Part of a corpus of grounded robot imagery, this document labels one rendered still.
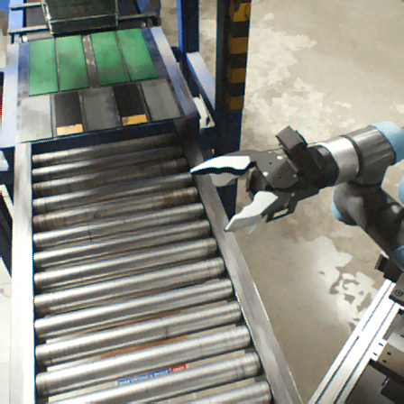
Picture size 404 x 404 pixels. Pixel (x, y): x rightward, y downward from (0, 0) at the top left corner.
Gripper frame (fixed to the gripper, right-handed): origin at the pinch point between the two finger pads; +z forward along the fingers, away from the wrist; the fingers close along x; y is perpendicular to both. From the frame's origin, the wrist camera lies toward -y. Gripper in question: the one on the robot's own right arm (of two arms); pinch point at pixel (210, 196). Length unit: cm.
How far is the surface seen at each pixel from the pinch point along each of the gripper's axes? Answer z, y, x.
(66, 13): -10, 57, 149
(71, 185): 14, 52, 54
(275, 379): -8.4, 41.5, -18.7
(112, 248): 10, 48, 28
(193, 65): -53, 70, 114
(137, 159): -7, 53, 57
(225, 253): -14.2, 45.9, 13.5
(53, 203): 20, 51, 49
